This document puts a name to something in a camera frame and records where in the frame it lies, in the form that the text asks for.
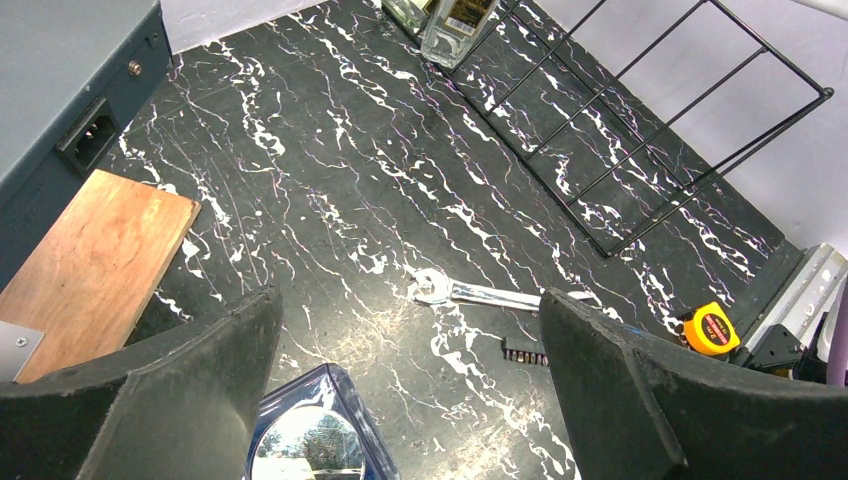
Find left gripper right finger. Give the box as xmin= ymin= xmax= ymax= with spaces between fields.
xmin=539 ymin=289 xmax=847 ymax=479

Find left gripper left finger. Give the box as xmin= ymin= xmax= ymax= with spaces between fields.
xmin=1 ymin=286 xmax=283 ymax=479

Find blue square bottle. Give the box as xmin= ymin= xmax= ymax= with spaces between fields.
xmin=242 ymin=363 xmax=401 ymax=479

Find black wire wine rack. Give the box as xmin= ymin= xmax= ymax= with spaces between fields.
xmin=457 ymin=1 xmax=835 ymax=258

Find clear square labelled bottle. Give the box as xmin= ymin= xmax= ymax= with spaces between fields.
xmin=421 ymin=0 xmax=499 ymax=69

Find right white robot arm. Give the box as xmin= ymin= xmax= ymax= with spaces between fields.
xmin=731 ymin=277 xmax=846 ymax=384

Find yellow tape measure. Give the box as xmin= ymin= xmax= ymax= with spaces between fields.
xmin=679 ymin=302 xmax=741 ymax=357

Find brown wooden board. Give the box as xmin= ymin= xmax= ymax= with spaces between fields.
xmin=1 ymin=170 xmax=201 ymax=383

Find silver combination wrench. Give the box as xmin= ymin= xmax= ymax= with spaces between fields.
xmin=409 ymin=266 xmax=598 ymax=313

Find grey metal electronics box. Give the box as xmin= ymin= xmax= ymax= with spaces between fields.
xmin=1 ymin=1 xmax=172 ymax=285

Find silver metal bracket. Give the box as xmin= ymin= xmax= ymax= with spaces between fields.
xmin=0 ymin=321 xmax=44 ymax=383

